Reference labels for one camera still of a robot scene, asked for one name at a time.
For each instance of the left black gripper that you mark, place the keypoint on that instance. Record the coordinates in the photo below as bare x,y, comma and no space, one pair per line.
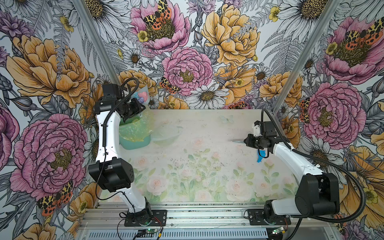
138,108

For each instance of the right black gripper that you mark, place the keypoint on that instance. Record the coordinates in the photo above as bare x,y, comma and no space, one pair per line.
249,142

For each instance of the grey-green hand brush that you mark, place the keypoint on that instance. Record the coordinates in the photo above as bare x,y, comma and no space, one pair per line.
238,141

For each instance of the pink paper scrap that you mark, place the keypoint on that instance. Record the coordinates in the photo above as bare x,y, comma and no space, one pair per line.
143,97

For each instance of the grey-green plastic dustpan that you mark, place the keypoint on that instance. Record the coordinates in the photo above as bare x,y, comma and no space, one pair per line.
144,89

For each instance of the light blue paper scrap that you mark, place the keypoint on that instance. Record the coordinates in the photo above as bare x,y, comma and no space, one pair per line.
136,96

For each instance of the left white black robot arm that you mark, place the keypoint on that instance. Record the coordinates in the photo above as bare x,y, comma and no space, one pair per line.
111,171

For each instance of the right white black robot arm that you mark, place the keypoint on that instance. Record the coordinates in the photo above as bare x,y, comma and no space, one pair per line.
317,193

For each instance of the green bin with bag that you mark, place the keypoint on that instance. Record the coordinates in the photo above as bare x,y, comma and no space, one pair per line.
135,133

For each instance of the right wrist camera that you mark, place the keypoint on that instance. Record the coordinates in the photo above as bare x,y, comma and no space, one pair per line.
257,130

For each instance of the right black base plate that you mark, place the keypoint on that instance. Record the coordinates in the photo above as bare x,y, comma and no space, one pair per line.
256,217

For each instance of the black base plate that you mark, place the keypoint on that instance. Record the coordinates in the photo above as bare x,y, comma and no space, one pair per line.
158,218
256,217

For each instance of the aluminium rail frame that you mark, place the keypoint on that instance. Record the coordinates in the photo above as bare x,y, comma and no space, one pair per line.
199,221

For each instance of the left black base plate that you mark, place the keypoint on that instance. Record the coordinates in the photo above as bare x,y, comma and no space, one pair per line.
158,218

